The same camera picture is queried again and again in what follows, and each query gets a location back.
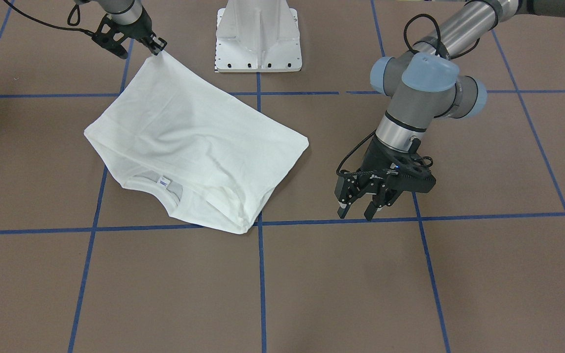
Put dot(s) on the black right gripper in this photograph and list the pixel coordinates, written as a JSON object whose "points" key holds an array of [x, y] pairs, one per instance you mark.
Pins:
{"points": [[138, 30]]}

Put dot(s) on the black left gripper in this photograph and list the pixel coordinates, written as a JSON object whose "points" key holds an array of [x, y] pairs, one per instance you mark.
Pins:
{"points": [[375, 156]]}

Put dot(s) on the white long-sleeve printed shirt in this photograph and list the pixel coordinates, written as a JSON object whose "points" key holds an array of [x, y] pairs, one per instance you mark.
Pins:
{"points": [[209, 158]]}

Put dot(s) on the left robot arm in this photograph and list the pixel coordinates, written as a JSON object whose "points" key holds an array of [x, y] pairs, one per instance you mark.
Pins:
{"points": [[424, 84]]}

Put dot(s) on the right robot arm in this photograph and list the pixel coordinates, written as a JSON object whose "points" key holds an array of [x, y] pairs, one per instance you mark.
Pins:
{"points": [[126, 19]]}

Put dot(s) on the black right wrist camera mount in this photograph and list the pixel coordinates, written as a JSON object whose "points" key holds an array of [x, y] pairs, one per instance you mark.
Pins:
{"points": [[110, 36]]}

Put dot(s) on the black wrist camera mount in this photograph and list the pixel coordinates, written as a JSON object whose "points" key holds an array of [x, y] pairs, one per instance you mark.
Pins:
{"points": [[110, 36], [413, 172]]}

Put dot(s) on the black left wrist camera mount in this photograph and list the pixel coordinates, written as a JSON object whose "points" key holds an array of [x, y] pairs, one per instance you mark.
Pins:
{"points": [[413, 172]]}

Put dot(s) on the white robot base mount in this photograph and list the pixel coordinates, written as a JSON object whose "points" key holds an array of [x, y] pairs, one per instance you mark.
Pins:
{"points": [[258, 36]]}

